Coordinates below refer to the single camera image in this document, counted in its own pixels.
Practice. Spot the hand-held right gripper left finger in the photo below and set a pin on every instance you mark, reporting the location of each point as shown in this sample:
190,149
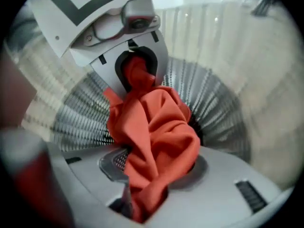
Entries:
90,179

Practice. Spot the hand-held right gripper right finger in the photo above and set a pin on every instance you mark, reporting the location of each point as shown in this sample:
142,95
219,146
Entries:
213,193

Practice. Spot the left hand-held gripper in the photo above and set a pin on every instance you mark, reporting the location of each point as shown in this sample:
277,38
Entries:
78,20

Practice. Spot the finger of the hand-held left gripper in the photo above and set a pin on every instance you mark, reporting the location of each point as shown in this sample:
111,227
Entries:
162,56

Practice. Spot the white slotted laundry basket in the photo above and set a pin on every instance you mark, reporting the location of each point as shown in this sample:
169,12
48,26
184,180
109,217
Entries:
213,103

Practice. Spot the red garment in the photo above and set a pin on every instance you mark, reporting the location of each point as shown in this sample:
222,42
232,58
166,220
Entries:
156,132

